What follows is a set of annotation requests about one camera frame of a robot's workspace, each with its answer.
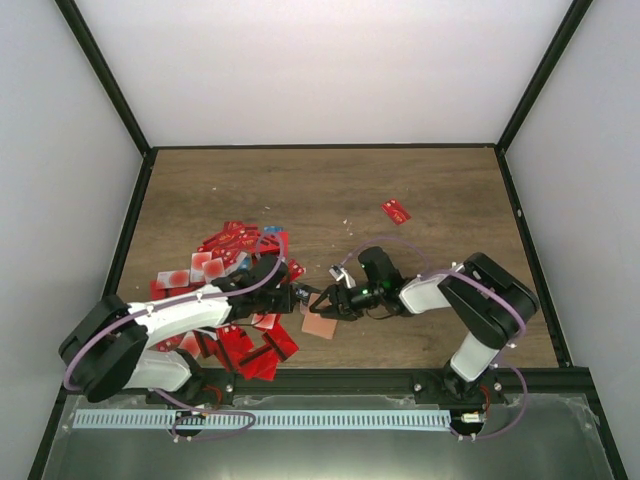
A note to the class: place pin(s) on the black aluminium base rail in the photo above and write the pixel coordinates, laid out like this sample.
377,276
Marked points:
426,386

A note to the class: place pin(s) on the black enclosure frame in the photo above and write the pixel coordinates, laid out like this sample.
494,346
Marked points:
561,39

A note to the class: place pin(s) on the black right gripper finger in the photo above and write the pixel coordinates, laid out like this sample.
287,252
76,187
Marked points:
327,298
324,308

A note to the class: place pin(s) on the light blue slotted cable duct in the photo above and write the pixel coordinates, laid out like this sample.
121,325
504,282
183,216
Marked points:
403,420

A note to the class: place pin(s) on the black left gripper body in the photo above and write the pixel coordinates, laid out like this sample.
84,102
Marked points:
274,306

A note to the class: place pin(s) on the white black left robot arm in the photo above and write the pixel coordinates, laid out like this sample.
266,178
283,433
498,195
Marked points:
111,349

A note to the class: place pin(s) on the lone red VIP card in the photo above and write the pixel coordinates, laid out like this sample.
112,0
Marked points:
395,211

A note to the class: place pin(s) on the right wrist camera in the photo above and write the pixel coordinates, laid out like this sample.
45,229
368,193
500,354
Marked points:
342,276

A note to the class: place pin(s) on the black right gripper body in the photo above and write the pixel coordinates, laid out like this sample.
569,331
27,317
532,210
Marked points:
354,305

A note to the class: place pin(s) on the black card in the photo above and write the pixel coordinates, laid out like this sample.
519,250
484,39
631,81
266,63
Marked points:
303,292

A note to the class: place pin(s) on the blue card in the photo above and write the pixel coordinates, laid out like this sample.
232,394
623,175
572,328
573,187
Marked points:
273,229

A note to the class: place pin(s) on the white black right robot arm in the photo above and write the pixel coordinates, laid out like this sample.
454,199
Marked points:
493,305

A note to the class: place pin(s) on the pile of red cards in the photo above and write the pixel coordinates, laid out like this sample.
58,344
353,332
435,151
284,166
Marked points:
227,273

